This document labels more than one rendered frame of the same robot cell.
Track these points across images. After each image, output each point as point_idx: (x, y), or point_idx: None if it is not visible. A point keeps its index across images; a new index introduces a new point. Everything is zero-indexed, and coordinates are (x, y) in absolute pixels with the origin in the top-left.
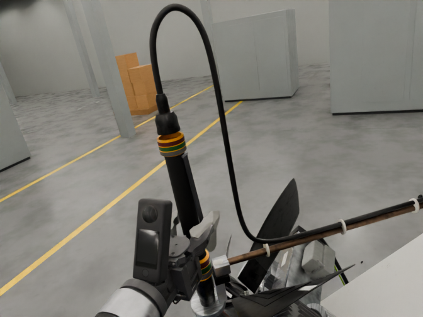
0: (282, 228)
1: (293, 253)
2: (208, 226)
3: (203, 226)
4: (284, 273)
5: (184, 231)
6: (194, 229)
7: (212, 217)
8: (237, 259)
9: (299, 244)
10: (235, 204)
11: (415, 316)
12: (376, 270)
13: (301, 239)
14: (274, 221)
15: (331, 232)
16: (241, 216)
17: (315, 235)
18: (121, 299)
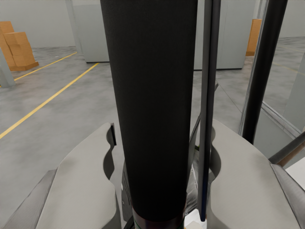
0: (194, 143)
1: (192, 165)
2: (274, 175)
3: (251, 179)
4: (192, 188)
5: (145, 197)
6: (231, 203)
7: (238, 136)
8: None
9: (286, 163)
10: (257, 97)
11: None
12: (295, 173)
13: (287, 156)
14: (194, 136)
15: None
16: (256, 128)
17: (298, 147)
18: None
